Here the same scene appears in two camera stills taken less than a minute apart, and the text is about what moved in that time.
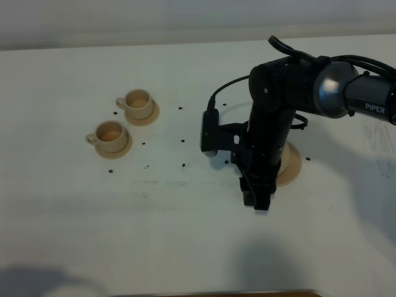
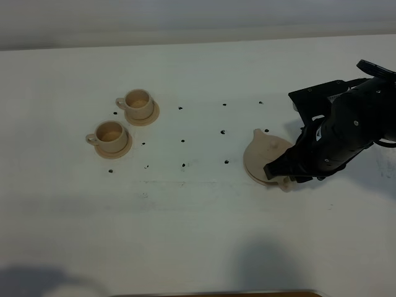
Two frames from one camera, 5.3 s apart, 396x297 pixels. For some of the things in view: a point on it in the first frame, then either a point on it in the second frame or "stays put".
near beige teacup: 111,136 stays put
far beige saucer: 144,122 stays put
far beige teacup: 138,103 stays put
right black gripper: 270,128 to 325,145
